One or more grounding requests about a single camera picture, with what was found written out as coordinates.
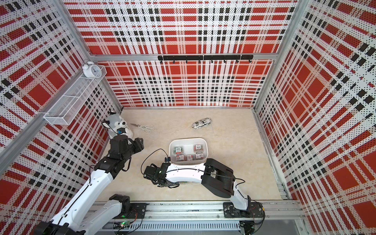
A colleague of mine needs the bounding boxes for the white plastic storage box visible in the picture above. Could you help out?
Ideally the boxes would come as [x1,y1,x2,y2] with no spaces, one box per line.
[169,138,209,165]

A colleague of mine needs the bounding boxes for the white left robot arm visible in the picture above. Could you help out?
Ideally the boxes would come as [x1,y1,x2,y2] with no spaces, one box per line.
[33,135,144,235]

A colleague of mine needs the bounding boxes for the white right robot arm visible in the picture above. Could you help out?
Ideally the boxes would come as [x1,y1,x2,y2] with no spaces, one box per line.
[142,158,251,213]

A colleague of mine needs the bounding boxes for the grey white husky plush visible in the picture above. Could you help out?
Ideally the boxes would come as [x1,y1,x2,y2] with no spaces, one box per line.
[102,111,134,139]

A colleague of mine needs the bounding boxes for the newspaper print pouch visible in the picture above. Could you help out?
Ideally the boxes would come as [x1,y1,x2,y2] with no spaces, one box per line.
[192,117,212,129]

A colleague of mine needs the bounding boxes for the white alarm clock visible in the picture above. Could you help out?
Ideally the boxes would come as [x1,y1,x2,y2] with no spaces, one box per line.
[82,61,102,78]

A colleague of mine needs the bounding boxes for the white handled scissors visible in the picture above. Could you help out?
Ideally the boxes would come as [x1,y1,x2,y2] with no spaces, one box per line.
[131,123,154,134]

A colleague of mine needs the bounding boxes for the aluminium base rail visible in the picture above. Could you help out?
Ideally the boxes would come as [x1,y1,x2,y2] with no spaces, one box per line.
[137,200,305,222]

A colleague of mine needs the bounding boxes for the white wire mesh shelf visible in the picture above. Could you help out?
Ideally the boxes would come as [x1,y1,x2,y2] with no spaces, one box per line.
[44,65,107,125]

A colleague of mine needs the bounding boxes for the black wall hook rail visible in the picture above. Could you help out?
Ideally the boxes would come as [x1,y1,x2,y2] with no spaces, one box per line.
[157,54,254,62]

